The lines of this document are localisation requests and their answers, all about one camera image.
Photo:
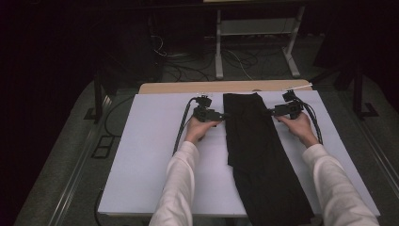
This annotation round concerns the white board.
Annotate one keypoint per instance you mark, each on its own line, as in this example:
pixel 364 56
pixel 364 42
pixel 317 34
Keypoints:
pixel 147 141

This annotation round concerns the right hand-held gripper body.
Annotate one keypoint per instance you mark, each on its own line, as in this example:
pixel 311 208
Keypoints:
pixel 290 109

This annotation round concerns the person's right hand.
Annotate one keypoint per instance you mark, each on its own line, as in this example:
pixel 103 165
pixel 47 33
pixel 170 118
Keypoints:
pixel 299 128

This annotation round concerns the black pants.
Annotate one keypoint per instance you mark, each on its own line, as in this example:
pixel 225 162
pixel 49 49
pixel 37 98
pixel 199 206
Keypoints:
pixel 260 157

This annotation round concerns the wooden table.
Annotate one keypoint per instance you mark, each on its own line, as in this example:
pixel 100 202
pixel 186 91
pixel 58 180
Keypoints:
pixel 194 86

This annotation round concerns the black metal stand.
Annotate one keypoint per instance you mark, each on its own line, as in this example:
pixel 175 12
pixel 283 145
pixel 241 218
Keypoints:
pixel 358 91
pixel 98 94

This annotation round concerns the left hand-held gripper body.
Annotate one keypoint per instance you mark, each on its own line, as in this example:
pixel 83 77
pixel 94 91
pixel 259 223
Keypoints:
pixel 204 113

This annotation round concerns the metal floor rail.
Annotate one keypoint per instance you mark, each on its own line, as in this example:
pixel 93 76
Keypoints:
pixel 73 185

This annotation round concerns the dark cabinet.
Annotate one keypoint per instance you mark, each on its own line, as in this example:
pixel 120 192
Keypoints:
pixel 138 47

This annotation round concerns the person's left hand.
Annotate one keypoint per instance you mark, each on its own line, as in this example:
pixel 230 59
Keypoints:
pixel 196 128

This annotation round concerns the white metal desk frame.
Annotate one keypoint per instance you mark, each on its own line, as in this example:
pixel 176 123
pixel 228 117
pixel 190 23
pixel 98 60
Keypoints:
pixel 218 47

